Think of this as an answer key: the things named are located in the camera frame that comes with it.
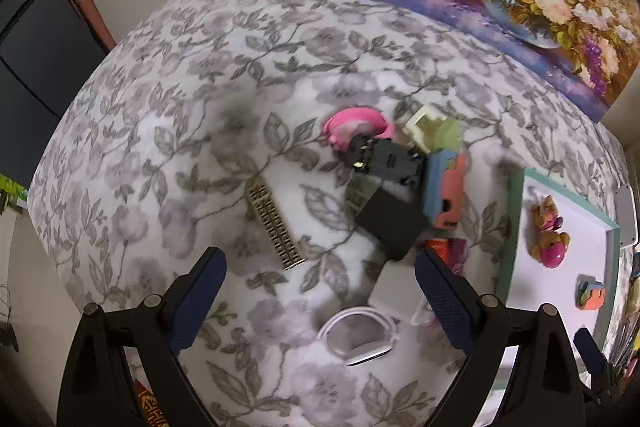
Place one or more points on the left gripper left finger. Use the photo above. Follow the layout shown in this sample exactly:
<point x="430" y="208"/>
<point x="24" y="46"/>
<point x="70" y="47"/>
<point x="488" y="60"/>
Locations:
<point x="97" y="387"/>

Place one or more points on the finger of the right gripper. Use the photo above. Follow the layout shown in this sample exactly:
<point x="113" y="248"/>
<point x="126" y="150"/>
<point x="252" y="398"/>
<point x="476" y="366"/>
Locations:
<point x="595" y="362"/>

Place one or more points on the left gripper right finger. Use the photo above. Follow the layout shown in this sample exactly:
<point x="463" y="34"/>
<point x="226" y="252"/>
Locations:
<point x="543" y="389"/>

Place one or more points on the blue orange block toy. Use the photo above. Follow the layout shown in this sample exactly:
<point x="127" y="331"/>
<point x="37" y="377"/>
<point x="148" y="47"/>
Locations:
<point x="591" y="294"/>

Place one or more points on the pink dog toy figure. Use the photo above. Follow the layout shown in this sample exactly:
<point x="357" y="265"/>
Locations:
<point x="551" y="243"/>

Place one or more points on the purple lighter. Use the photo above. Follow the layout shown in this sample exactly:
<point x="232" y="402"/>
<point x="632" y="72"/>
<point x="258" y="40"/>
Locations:
<point x="457" y="254"/>

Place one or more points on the red white glue bottle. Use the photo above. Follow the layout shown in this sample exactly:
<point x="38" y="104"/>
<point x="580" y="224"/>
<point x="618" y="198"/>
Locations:
<point x="440" y="247"/>

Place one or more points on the white power adapter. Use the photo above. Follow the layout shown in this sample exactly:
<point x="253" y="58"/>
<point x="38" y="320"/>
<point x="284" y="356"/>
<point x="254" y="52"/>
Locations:
<point x="397" y="293"/>

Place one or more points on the black power adapter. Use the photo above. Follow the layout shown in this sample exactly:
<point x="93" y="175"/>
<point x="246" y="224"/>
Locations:
<point x="394" y="223"/>

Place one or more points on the blue pink block toy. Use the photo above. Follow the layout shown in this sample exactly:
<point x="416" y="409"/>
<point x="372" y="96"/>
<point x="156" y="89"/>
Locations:
<point x="444" y="185"/>

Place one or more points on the gold black patterned lighter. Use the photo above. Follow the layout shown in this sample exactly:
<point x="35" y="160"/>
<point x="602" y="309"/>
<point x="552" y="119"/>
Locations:
<point x="259" y="196"/>

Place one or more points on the black toy car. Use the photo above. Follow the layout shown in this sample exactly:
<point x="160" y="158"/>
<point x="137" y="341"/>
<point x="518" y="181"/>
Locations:
<point x="386" y="160"/>

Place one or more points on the cream plastic clip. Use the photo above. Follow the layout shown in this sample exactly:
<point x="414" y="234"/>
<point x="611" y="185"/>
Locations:
<point x="424" y="130"/>

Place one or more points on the pink smart watch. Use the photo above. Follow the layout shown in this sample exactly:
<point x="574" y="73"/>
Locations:
<point x="340" y="128"/>

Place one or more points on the teal white box tray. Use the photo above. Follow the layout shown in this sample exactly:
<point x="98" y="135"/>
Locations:
<point x="593" y="256"/>

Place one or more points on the white rectangular device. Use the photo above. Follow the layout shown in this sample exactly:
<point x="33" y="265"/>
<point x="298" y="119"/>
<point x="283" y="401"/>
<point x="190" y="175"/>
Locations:
<point x="626" y="216"/>

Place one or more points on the floral grey white blanket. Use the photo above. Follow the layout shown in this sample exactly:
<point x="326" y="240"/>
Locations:
<point x="150" y="162"/>

